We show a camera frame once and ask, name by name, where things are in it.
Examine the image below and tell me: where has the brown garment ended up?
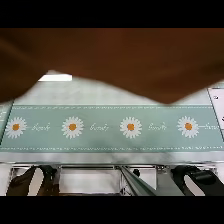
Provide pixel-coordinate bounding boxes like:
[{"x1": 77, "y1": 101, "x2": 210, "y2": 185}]
[{"x1": 0, "y1": 27, "x2": 224, "y2": 105}]

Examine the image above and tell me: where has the silver frame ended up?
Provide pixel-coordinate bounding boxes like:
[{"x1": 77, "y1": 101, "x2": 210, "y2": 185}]
[{"x1": 0, "y1": 161, "x2": 224, "y2": 197}]

